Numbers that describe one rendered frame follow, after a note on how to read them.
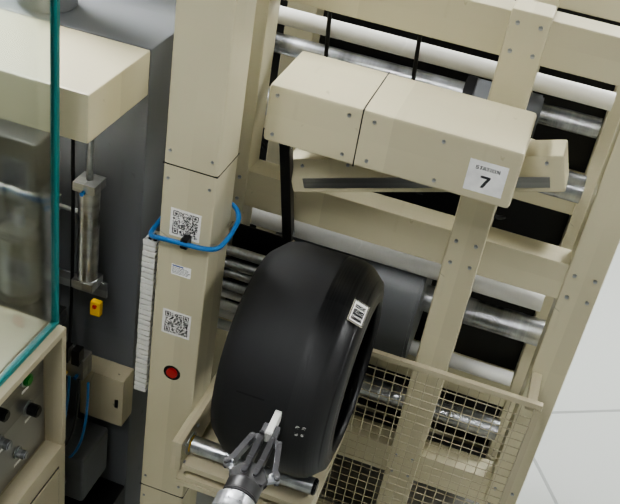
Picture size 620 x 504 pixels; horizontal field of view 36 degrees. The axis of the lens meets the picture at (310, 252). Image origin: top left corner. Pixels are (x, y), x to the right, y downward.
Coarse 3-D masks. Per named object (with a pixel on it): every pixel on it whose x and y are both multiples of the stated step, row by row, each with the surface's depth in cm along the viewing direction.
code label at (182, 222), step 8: (176, 208) 216; (176, 216) 217; (184, 216) 216; (192, 216) 216; (200, 216) 215; (176, 224) 218; (184, 224) 218; (192, 224) 217; (200, 224) 216; (176, 232) 219; (184, 232) 219; (192, 232) 218; (192, 240) 219
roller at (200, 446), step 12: (192, 444) 243; (204, 444) 243; (216, 444) 243; (204, 456) 243; (216, 456) 242; (264, 468) 240; (288, 480) 238; (300, 480) 238; (312, 480) 238; (312, 492) 237
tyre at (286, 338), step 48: (288, 288) 217; (336, 288) 218; (240, 336) 213; (288, 336) 211; (336, 336) 211; (240, 384) 213; (288, 384) 210; (336, 384) 211; (240, 432) 218; (288, 432) 213; (336, 432) 246
